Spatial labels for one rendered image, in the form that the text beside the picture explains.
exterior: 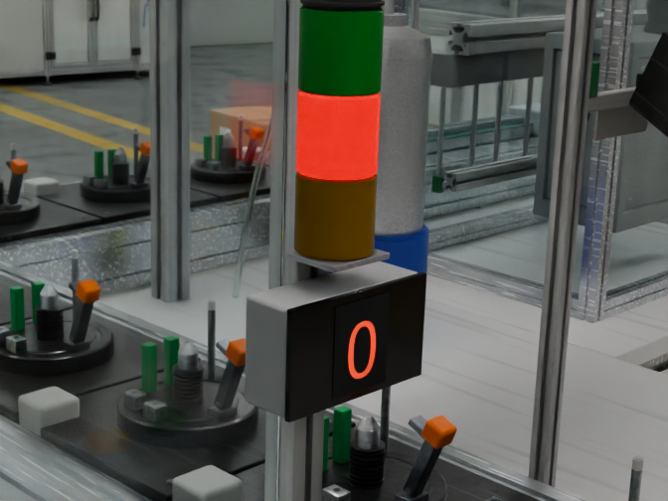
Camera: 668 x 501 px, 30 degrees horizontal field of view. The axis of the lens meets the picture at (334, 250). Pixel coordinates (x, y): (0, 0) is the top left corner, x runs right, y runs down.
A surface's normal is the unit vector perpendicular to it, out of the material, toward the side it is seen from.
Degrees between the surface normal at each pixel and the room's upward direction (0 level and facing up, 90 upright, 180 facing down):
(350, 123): 90
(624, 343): 0
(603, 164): 90
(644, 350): 90
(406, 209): 90
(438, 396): 0
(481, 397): 0
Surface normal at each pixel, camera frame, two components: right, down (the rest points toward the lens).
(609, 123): 0.71, 0.21
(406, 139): 0.52, 0.25
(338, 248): 0.11, 0.27
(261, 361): -0.70, 0.17
